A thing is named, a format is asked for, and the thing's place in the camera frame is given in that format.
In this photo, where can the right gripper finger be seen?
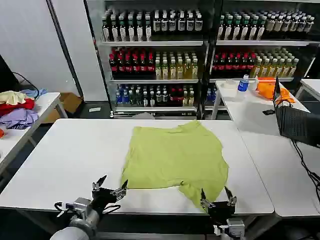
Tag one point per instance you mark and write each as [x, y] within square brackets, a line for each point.
[230, 196]
[204, 198]

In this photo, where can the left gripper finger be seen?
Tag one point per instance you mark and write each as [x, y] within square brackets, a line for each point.
[100, 182]
[123, 188]

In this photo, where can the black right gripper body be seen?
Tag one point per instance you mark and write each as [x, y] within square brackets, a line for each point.
[221, 208]

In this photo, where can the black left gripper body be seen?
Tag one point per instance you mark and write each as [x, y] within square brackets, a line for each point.
[102, 198]

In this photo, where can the lime green t-shirt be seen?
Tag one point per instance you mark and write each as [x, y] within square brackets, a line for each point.
[175, 160]

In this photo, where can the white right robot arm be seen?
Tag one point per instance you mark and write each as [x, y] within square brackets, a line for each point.
[233, 228]

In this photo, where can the small white flat object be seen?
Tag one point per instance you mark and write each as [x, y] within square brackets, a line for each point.
[95, 109]

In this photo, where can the grey chair back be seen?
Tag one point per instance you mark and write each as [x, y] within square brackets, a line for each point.
[143, 116]

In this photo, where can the brown cardboard box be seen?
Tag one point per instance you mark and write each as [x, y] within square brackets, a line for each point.
[70, 102]

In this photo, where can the white table with laptop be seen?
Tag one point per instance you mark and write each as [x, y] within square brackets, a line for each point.
[245, 107]

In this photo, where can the small black device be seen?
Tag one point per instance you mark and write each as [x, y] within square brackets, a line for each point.
[268, 112]

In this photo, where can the black open laptop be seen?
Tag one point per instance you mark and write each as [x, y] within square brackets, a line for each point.
[295, 125]

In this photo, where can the white side table with clothes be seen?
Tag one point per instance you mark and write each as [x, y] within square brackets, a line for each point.
[47, 100]

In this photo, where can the purple cloth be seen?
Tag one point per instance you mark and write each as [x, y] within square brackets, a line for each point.
[18, 118]

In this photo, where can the clear plastic cup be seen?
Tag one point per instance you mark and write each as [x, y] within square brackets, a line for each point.
[230, 88]

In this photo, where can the light blue cloth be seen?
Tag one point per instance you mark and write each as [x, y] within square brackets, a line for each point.
[41, 92]

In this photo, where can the small orange object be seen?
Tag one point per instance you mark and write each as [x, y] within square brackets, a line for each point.
[1, 133]

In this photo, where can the water bottle blue label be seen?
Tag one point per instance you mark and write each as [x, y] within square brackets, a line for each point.
[242, 86]

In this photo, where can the red cloth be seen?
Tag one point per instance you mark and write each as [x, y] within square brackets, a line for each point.
[20, 105]

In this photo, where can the orange cloth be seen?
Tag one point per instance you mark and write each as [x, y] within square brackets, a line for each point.
[266, 90]

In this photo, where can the cream cloth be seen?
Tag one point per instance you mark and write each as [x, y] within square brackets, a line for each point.
[11, 97]

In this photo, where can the shelf rack with bottles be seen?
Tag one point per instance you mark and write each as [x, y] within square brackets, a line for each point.
[162, 65]
[237, 62]

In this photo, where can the small white empty table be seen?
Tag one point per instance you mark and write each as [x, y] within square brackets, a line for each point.
[311, 83]

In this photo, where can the black monitor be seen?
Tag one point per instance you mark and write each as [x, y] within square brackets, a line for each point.
[6, 75]

